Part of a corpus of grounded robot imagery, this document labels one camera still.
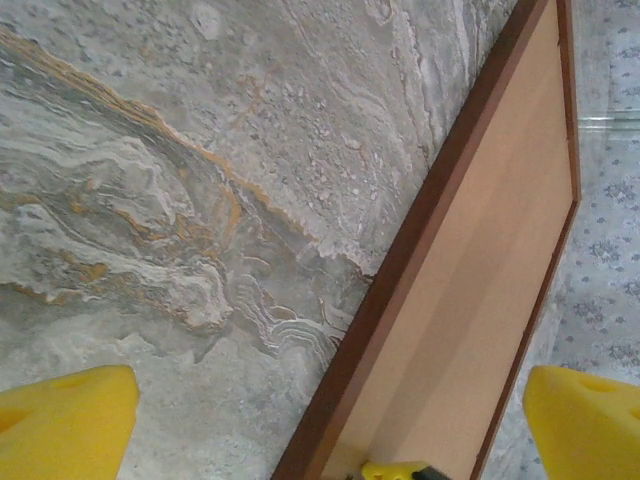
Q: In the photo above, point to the dark brown wooden picture frame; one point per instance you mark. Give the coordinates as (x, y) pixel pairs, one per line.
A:
(382, 300)

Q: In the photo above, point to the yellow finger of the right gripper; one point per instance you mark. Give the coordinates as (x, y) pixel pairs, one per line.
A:
(390, 471)

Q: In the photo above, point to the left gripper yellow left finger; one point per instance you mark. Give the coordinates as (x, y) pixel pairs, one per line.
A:
(60, 430)

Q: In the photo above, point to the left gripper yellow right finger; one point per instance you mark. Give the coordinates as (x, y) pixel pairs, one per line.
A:
(585, 430)

